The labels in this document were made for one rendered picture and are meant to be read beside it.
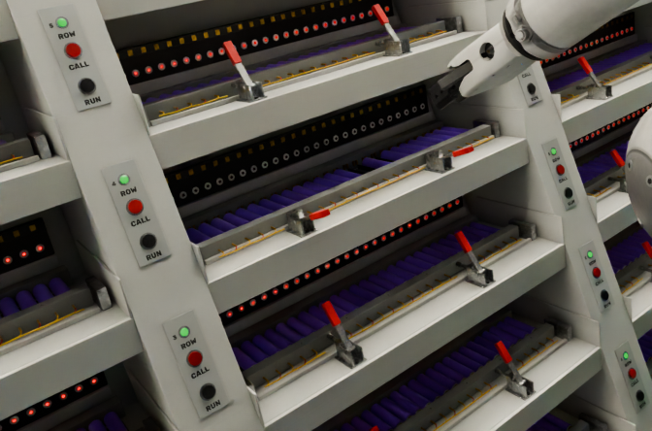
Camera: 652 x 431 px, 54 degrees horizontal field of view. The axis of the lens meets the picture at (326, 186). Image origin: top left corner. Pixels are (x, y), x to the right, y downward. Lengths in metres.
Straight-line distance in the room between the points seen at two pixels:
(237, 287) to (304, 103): 0.27
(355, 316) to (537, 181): 0.40
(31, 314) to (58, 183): 0.16
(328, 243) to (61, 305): 0.34
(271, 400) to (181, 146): 0.35
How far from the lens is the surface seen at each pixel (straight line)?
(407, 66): 1.00
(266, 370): 0.90
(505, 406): 1.10
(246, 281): 0.82
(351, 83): 0.93
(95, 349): 0.77
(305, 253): 0.85
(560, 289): 1.22
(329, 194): 0.92
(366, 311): 0.97
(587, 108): 1.27
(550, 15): 0.71
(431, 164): 1.02
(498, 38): 0.75
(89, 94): 0.79
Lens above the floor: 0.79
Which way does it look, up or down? 3 degrees down
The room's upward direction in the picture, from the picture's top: 21 degrees counter-clockwise
